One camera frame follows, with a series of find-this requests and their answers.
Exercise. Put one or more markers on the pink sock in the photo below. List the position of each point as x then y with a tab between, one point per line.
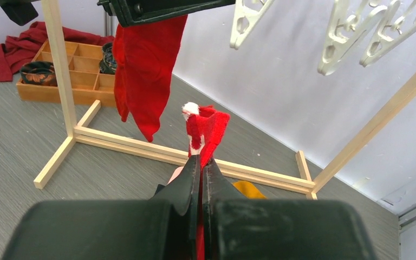
176	172

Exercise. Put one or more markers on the wooden compartment tray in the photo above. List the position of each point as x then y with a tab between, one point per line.
87	82

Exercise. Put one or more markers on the red cloth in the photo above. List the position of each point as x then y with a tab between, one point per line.
16	52

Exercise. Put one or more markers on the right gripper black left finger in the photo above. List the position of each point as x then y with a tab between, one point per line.
182	190

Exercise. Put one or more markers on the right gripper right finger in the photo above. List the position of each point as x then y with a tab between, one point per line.
216	187

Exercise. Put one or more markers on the red santa sock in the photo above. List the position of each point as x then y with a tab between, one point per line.
205	129
119	86
151	51

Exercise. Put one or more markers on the white plastic clip hanger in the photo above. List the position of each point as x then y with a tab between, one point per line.
345	31

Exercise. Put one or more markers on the rolled dark green sock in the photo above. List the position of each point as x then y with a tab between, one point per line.
107	64

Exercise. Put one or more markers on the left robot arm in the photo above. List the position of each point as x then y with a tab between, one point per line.
21	12

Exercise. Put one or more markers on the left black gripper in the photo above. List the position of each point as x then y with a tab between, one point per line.
138	12

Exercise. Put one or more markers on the rolled black orange sock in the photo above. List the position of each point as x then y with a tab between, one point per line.
40	73

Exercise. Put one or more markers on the wooden drying rack frame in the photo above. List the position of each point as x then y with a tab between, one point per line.
79	131

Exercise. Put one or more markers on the mustard yellow sock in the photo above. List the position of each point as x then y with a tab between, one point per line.
249	190

